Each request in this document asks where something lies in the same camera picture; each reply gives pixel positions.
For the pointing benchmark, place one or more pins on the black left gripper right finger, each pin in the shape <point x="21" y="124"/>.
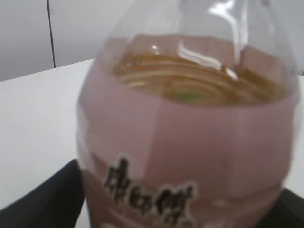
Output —
<point x="290" y="209"/>

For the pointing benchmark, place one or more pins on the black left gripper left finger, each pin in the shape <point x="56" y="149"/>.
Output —
<point x="56" y="203"/>

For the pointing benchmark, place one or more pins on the pink label tea bottle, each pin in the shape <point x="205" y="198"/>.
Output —
<point x="188" y="116"/>

